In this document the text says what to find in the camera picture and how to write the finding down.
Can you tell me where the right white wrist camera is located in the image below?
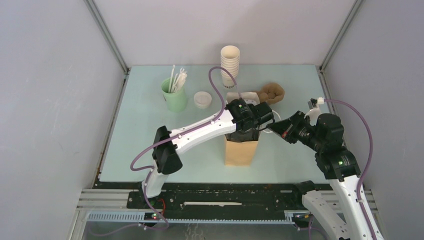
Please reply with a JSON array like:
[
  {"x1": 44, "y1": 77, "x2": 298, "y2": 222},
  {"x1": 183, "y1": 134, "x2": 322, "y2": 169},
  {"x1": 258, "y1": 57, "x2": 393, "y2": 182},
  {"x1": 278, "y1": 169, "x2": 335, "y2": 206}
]
[{"x1": 305, "y1": 97, "x2": 325, "y2": 123}]

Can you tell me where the wrapped white straws bundle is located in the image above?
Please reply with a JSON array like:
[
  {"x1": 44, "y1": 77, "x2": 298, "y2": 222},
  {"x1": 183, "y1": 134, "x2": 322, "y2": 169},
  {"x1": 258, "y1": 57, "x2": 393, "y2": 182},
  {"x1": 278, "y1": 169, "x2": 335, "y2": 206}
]
[{"x1": 167, "y1": 65, "x2": 188, "y2": 94}]

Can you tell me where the white plastic lids stack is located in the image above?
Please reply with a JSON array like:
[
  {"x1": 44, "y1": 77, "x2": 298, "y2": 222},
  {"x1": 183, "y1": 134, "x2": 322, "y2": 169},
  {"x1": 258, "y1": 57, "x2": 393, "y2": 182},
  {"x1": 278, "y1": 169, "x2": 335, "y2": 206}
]
[{"x1": 193, "y1": 91, "x2": 212, "y2": 109}]

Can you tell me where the brown pulp cup carrier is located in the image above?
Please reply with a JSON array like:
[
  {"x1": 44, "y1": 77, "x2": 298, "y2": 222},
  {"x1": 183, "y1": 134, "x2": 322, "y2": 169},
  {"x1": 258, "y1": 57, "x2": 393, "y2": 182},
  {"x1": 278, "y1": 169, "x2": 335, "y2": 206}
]
[{"x1": 257, "y1": 82, "x2": 285, "y2": 105}]

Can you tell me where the green straw holder cup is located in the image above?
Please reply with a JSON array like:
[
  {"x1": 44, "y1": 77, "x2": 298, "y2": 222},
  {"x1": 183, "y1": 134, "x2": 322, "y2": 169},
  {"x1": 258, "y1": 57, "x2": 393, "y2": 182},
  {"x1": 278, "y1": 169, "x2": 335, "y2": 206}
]
[{"x1": 161, "y1": 77, "x2": 188, "y2": 113}]

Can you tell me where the stack of paper cups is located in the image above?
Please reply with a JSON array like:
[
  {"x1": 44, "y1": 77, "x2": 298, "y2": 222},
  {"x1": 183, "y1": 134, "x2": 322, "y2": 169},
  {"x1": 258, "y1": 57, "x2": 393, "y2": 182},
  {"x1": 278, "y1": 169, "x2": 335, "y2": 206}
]
[{"x1": 220, "y1": 45, "x2": 240, "y2": 89}]

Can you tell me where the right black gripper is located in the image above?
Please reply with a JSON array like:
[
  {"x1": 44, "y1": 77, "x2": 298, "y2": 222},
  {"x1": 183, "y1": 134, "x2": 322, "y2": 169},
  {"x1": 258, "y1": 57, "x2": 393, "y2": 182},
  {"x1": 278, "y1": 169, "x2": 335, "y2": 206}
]
[{"x1": 266, "y1": 110, "x2": 324, "y2": 152}]

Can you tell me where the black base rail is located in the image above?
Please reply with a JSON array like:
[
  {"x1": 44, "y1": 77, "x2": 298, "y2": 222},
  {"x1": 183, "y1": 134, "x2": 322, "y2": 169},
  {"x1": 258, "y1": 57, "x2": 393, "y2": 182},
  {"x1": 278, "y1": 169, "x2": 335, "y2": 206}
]
[{"x1": 76, "y1": 181, "x2": 379, "y2": 229}]

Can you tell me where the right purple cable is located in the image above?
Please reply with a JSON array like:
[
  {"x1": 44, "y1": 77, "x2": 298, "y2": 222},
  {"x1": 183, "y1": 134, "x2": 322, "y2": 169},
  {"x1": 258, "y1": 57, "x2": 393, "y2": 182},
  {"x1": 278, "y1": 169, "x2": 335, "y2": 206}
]
[{"x1": 308, "y1": 98, "x2": 379, "y2": 240}]

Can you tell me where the brown paper bag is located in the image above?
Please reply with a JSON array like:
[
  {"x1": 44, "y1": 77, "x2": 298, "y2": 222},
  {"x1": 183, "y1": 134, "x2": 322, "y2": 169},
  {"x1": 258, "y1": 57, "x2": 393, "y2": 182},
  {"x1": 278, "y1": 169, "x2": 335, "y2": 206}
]
[{"x1": 223, "y1": 92, "x2": 282, "y2": 168}]

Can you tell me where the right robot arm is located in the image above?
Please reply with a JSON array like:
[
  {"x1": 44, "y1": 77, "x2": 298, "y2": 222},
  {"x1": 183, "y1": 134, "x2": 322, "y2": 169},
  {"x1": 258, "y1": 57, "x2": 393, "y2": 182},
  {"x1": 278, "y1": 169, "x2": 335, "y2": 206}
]
[{"x1": 267, "y1": 111, "x2": 384, "y2": 240}]

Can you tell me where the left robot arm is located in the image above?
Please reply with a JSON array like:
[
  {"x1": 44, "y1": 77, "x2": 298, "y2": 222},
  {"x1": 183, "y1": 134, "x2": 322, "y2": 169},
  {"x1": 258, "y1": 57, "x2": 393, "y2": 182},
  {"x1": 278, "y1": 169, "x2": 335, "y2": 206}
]
[{"x1": 138, "y1": 98, "x2": 274, "y2": 208}]

